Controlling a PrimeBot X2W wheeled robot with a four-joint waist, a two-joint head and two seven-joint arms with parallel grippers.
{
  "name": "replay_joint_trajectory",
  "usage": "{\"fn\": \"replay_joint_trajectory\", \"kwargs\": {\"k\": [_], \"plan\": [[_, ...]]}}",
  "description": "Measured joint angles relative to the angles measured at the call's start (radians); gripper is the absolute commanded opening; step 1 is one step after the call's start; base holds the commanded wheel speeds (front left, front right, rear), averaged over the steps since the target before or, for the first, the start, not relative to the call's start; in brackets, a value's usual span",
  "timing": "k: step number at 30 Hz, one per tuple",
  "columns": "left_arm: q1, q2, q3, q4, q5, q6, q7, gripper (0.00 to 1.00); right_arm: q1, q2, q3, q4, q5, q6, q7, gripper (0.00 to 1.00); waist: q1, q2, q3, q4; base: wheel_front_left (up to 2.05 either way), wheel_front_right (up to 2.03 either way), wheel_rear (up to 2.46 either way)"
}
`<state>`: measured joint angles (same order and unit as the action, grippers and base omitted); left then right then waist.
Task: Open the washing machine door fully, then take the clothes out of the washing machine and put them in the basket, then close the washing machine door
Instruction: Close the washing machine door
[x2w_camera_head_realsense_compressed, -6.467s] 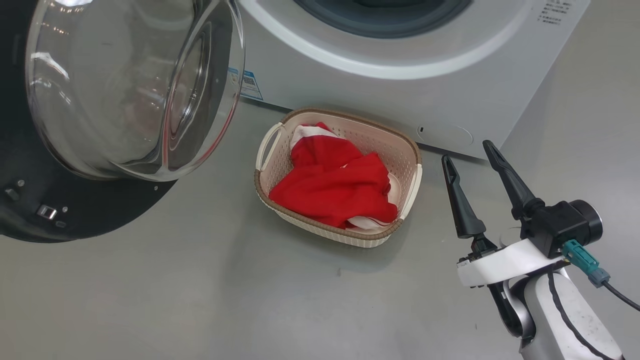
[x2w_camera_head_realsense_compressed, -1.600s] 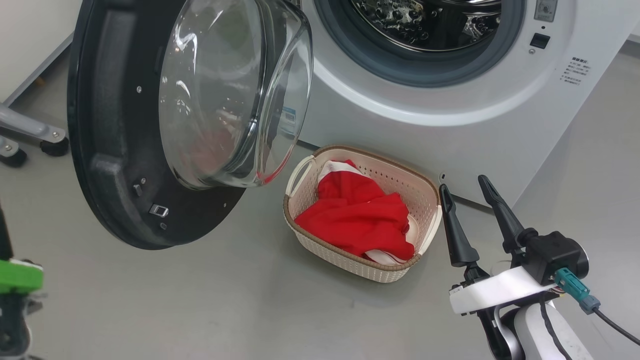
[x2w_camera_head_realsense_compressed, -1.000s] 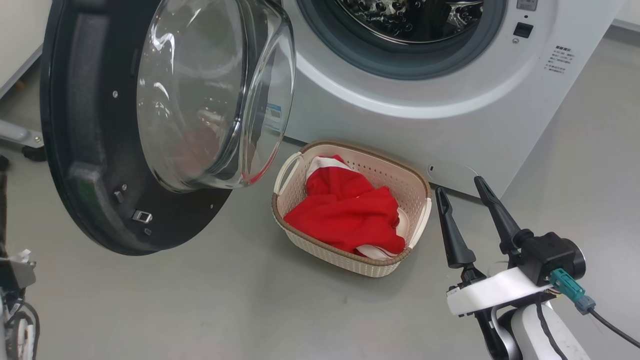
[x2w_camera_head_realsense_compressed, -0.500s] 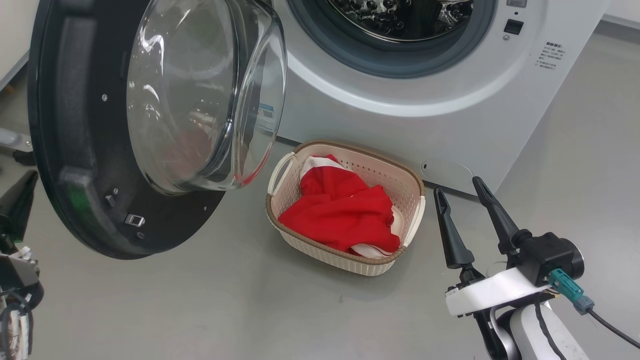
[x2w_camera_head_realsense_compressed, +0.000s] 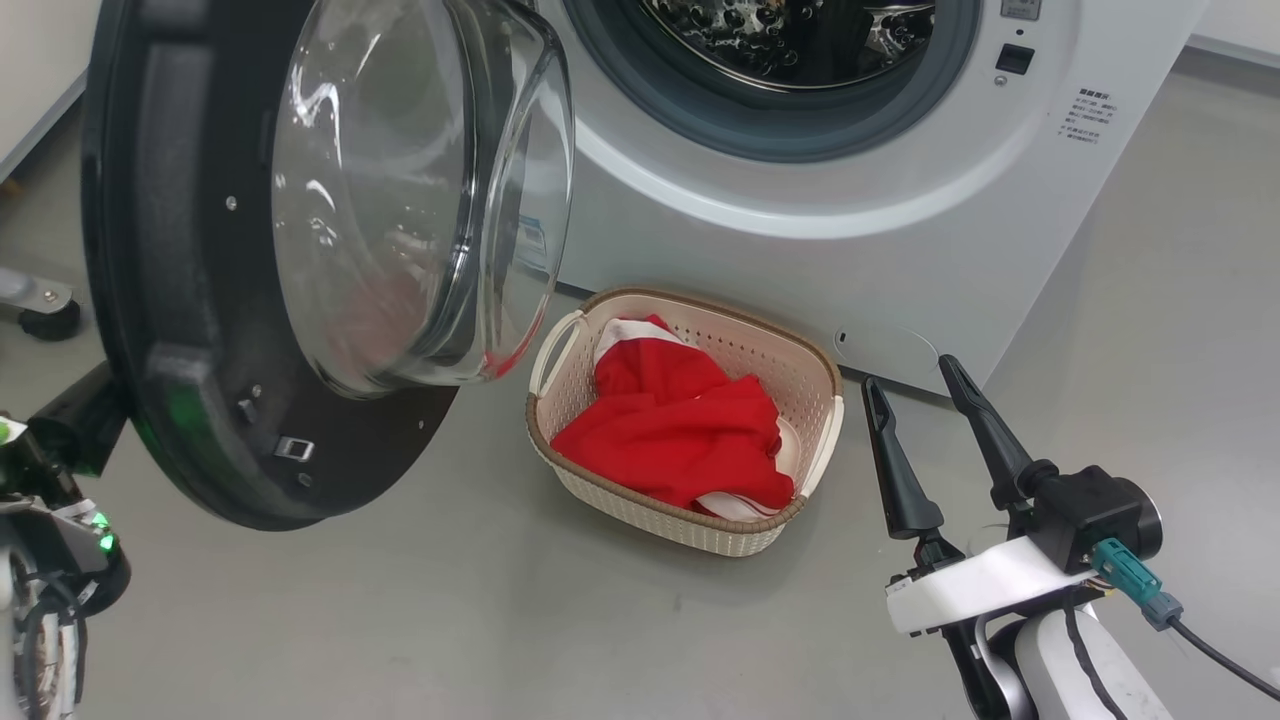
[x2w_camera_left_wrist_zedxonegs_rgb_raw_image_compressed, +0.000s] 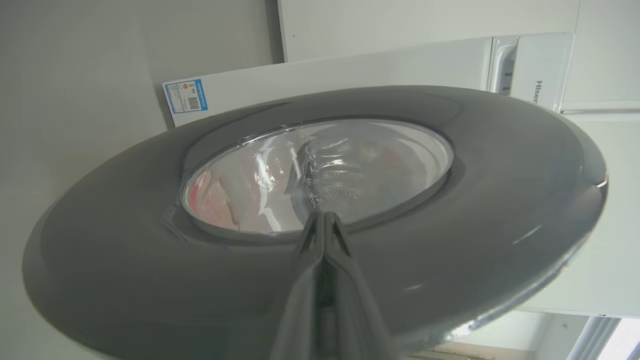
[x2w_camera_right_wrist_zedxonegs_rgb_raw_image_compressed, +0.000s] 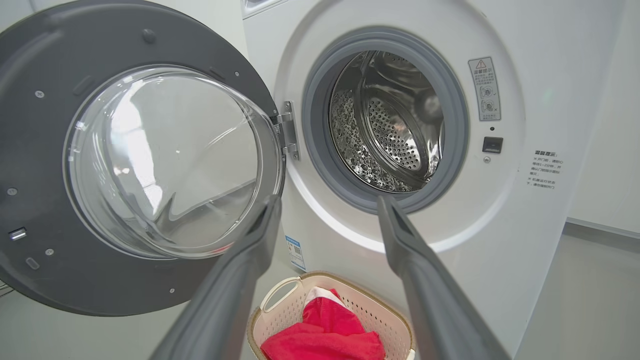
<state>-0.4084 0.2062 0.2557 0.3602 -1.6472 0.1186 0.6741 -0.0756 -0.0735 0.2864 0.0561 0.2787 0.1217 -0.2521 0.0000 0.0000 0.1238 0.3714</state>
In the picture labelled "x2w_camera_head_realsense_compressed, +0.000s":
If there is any white partition with dark caster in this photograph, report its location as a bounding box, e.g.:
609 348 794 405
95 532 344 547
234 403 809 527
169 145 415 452
0 0 103 343

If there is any cream perforated laundry basket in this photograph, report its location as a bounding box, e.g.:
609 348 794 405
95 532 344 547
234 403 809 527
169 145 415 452
525 286 847 559

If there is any black glass washing machine door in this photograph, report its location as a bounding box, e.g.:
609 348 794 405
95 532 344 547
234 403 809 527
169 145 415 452
81 0 578 533

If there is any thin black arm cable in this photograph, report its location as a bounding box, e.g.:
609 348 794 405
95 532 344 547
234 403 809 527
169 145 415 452
1059 590 1133 720

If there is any red garment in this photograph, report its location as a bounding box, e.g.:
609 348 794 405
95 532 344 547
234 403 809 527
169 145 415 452
549 314 797 512

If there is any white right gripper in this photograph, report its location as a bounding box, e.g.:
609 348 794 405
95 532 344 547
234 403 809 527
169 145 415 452
861 353 1103 638

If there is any blue energy label sticker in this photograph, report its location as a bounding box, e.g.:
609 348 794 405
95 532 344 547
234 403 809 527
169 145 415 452
514 214 553 278

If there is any white washing machine body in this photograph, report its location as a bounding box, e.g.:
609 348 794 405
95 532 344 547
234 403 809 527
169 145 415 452
528 0 1213 397

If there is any teal plug camera cable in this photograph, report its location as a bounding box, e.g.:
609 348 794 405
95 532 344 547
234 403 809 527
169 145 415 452
1089 537 1280 703

